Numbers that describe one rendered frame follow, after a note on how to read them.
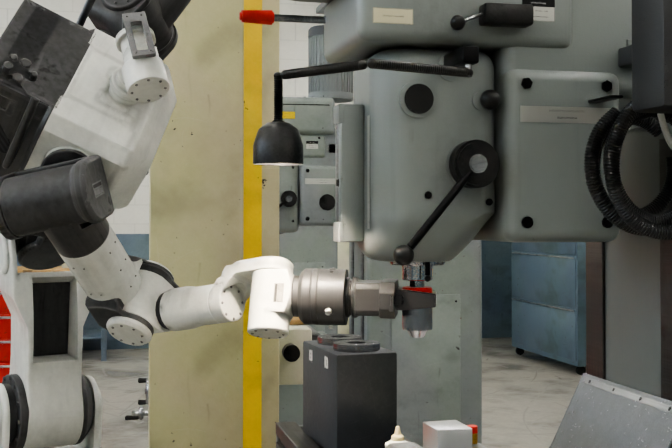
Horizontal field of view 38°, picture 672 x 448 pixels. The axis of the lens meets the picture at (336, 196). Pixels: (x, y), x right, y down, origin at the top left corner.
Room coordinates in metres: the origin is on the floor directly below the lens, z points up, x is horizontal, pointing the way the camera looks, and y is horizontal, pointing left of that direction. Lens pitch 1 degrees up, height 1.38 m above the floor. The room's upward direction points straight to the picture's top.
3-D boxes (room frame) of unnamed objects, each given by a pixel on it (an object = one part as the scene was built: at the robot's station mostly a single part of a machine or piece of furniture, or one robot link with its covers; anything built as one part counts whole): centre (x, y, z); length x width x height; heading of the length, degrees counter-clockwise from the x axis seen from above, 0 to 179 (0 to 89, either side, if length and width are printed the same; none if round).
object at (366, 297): (1.53, -0.04, 1.25); 0.13 x 0.12 x 0.10; 173
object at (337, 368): (1.92, -0.02, 1.04); 0.22 x 0.12 x 0.20; 18
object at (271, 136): (1.39, 0.08, 1.48); 0.07 x 0.07 x 0.06
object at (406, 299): (1.49, -0.12, 1.25); 0.06 x 0.02 x 0.03; 83
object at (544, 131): (1.57, -0.32, 1.47); 0.24 x 0.19 x 0.26; 13
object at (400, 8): (1.53, -0.17, 1.68); 0.34 x 0.24 x 0.10; 103
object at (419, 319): (1.52, -0.13, 1.23); 0.05 x 0.05 x 0.06
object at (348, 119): (1.50, -0.02, 1.44); 0.04 x 0.04 x 0.21; 13
